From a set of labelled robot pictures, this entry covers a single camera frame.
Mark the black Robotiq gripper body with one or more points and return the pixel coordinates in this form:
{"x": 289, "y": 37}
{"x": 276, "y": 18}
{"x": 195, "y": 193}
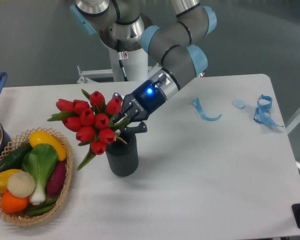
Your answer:
{"x": 142, "y": 102}

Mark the yellow bell pepper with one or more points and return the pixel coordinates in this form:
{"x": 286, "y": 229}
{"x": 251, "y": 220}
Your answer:
{"x": 4, "y": 177}

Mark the green bok choy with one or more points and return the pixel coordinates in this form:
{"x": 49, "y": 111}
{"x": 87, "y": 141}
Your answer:
{"x": 40, "y": 163}

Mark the blue tangled ribbon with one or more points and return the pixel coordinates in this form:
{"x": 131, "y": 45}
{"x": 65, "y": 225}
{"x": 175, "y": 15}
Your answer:
{"x": 262, "y": 113}

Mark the cream white garlic bulb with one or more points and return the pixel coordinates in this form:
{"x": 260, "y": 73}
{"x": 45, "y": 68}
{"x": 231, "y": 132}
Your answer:
{"x": 21, "y": 184}

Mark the small blue cap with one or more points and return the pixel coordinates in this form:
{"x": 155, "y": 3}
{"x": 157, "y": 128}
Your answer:
{"x": 240, "y": 104}

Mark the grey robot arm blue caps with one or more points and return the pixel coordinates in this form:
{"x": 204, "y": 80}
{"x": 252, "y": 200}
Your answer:
{"x": 165, "y": 60}

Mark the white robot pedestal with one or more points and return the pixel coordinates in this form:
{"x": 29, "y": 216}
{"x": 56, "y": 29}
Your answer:
{"x": 130, "y": 65}

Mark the woven wicker basket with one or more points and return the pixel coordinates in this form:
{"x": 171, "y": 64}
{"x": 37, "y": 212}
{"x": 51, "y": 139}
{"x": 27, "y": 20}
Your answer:
{"x": 22, "y": 219}

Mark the red tulip bouquet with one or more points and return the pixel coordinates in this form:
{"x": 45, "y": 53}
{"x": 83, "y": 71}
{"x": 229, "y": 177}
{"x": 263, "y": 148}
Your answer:
{"x": 93, "y": 121}

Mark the green bean pods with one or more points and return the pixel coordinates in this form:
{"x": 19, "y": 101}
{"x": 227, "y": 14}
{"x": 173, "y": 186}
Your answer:
{"x": 41, "y": 209}

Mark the purple sweet potato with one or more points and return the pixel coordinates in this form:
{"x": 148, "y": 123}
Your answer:
{"x": 57, "y": 179}

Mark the dark green cucumber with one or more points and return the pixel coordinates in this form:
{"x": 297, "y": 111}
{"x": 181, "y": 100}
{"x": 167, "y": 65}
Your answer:
{"x": 15, "y": 158}

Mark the curved blue ribbon strip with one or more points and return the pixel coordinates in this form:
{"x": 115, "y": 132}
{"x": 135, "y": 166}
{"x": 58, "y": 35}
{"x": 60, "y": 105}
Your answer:
{"x": 197, "y": 104}

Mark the orange fruit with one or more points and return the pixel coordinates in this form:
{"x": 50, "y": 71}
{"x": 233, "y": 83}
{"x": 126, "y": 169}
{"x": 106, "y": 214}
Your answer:
{"x": 11, "y": 204}

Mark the dark grey ribbed vase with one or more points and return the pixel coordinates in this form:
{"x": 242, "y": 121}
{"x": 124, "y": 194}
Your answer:
{"x": 123, "y": 157}

